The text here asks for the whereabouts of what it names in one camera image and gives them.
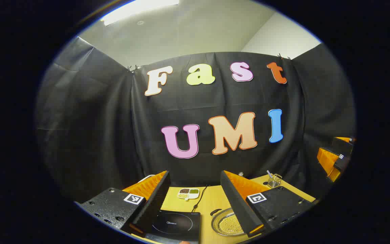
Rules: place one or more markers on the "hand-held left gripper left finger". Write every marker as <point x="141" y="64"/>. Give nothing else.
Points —
<point x="154" y="206"/>

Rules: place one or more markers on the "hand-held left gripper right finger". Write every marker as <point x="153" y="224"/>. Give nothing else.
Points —
<point x="239" y="210"/>

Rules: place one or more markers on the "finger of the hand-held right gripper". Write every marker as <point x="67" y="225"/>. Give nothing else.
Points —
<point x="343" y="145"/>
<point x="328" y="161"/>

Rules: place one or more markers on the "black induction cooktop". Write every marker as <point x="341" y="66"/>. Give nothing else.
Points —
<point x="174" y="223"/>

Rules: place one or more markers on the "white toaster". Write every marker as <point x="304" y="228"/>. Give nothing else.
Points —
<point x="146" y="177"/>

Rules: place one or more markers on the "white divided bean dish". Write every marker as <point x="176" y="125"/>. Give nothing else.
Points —
<point x="188" y="193"/>

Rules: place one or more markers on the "striped straw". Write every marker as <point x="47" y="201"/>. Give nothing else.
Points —
<point x="269" y="174"/>

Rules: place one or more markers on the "black cloth clip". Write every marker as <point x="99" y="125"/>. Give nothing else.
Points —
<point x="283" y="56"/>
<point x="133" y="68"/>

